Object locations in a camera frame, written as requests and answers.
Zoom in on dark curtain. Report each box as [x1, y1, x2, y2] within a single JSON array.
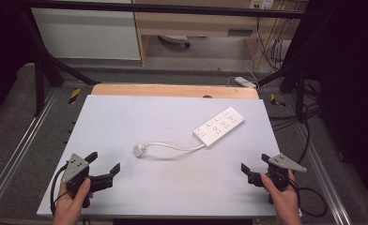
[[293, 0, 368, 204], [0, 0, 38, 126]]

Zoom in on bundle of hanging cables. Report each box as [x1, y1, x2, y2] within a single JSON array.
[[255, 6, 294, 71]]

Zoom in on aluminium rail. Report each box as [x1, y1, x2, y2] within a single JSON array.
[[0, 88, 61, 214], [289, 118, 353, 225]]

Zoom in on black metal frame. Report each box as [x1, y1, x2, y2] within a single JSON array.
[[15, 0, 309, 124]]

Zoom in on white table mat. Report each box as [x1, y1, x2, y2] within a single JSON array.
[[36, 95, 282, 218]]

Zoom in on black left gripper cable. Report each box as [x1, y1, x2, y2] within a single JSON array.
[[49, 163, 69, 218]]

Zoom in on black floor cables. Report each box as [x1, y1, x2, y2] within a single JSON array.
[[268, 79, 322, 165]]

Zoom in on white power strip cable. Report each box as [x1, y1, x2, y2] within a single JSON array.
[[144, 142, 206, 153]]

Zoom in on wooden desk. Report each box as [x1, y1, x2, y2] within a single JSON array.
[[130, 0, 310, 68]]

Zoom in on person's right hand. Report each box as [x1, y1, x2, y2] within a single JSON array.
[[259, 170, 302, 225]]

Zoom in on white wall socket plate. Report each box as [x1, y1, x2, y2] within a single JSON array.
[[248, 0, 275, 10]]

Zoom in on white plug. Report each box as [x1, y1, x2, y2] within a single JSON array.
[[132, 143, 147, 158]]

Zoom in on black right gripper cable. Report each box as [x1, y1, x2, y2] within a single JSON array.
[[287, 177, 329, 218]]

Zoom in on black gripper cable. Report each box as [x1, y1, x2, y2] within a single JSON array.
[[287, 177, 329, 218], [49, 163, 69, 218]]

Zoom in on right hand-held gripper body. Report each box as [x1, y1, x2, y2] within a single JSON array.
[[247, 153, 308, 206]]

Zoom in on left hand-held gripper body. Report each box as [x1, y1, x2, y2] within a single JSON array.
[[61, 153, 115, 209]]

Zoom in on person's left hand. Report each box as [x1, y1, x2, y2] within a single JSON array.
[[53, 177, 94, 225]]

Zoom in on white cabinet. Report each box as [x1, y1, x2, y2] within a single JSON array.
[[30, 0, 142, 61]]

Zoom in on white floor power strip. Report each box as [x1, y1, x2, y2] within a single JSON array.
[[234, 76, 258, 90]]

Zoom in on office chair base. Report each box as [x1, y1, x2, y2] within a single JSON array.
[[158, 34, 192, 50]]

